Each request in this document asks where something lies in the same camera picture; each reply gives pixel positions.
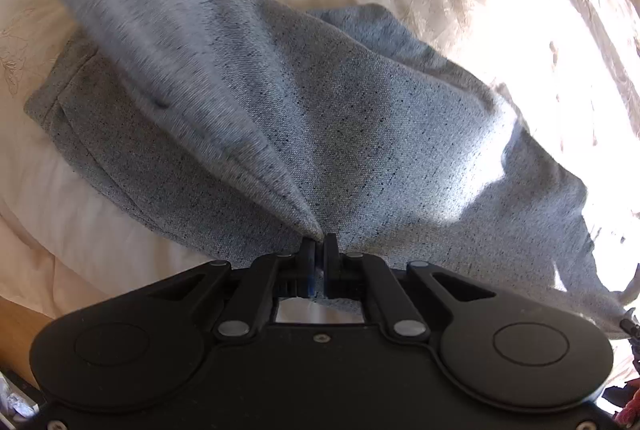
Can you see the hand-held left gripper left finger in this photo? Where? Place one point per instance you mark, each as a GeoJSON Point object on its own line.
{"type": "Point", "coordinates": [308, 260]}

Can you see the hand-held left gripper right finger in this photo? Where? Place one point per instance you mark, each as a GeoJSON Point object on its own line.
{"type": "Point", "coordinates": [331, 260]}

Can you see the grey speckled pants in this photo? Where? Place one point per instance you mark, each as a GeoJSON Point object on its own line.
{"type": "Point", "coordinates": [350, 120]}

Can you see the person's red clothing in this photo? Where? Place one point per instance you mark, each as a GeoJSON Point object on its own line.
{"type": "Point", "coordinates": [631, 410]}

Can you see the wooden bed frame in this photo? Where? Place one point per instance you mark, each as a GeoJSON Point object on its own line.
{"type": "Point", "coordinates": [20, 335]}

